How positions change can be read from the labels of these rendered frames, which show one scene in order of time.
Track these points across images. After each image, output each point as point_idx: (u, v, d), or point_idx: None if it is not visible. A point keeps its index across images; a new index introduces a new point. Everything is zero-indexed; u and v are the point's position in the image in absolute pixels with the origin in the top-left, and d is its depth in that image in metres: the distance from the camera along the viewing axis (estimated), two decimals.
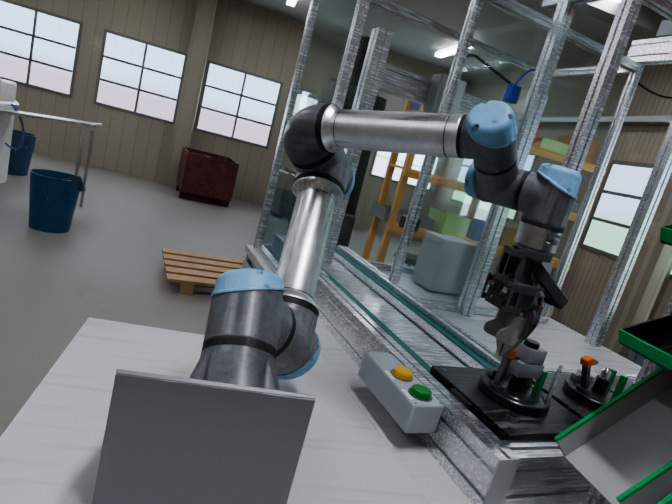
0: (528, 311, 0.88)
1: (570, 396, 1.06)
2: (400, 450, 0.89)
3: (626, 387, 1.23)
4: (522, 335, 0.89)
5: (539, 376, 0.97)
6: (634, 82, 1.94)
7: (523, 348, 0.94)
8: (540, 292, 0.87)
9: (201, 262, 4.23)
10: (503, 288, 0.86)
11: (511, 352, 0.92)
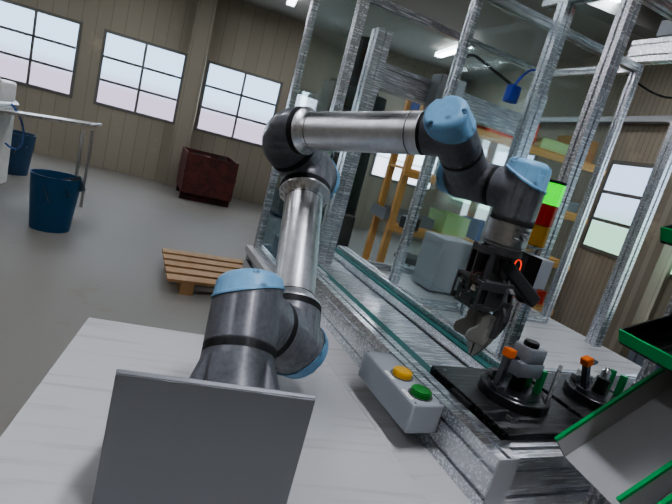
0: (498, 309, 0.86)
1: (570, 396, 1.06)
2: (400, 450, 0.89)
3: (626, 387, 1.23)
4: (492, 334, 0.86)
5: (539, 376, 0.97)
6: (634, 82, 1.94)
7: (523, 348, 0.94)
8: (510, 290, 0.85)
9: (201, 262, 4.23)
10: (471, 286, 0.83)
11: (511, 352, 0.92)
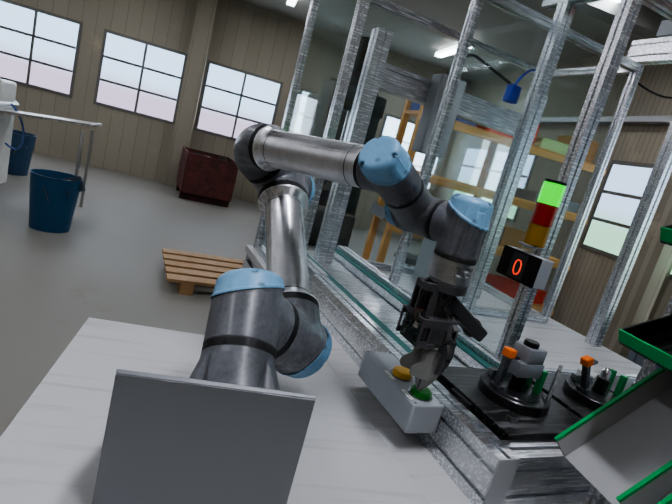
0: (442, 345, 0.85)
1: (570, 396, 1.06)
2: (400, 450, 0.89)
3: (626, 387, 1.23)
4: (437, 370, 0.86)
5: (539, 376, 0.97)
6: (634, 82, 1.94)
7: (523, 348, 0.94)
8: (454, 326, 0.84)
9: (201, 262, 4.23)
10: (414, 323, 0.83)
11: (511, 352, 0.92)
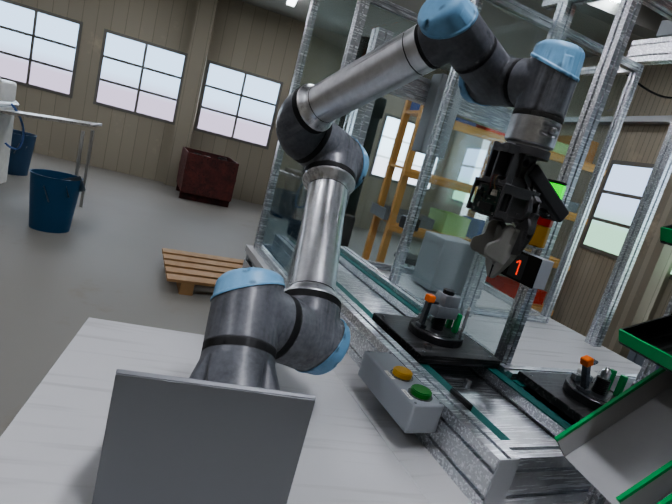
0: (522, 220, 0.75)
1: (570, 396, 1.06)
2: (400, 450, 0.89)
3: (626, 387, 1.23)
4: (515, 250, 0.75)
5: (456, 318, 1.22)
6: (634, 82, 1.94)
7: (441, 295, 1.20)
8: (536, 197, 0.74)
9: (201, 262, 4.23)
10: (492, 191, 0.73)
11: (430, 297, 1.17)
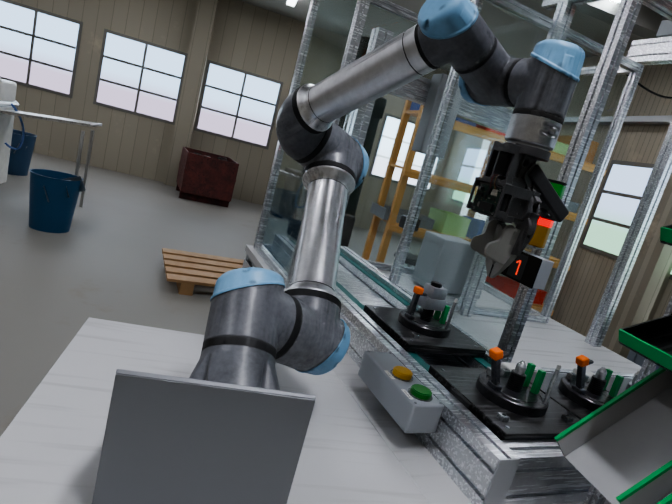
0: (522, 220, 0.75)
1: (480, 393, 0.95)
2: (400, 450, 0.89)
3: (555, 383, 1.12)
4: (515, 249, 0.76)
5: (444, 309, 1.27)
6: (634, 82, 1.94)
7: (429, 287, 1.24)
8: (536, 197, 0.74)
9: (201, 262, 4.23)
10: (492, 191, 0.73)
11: (419, 289, 1.22)
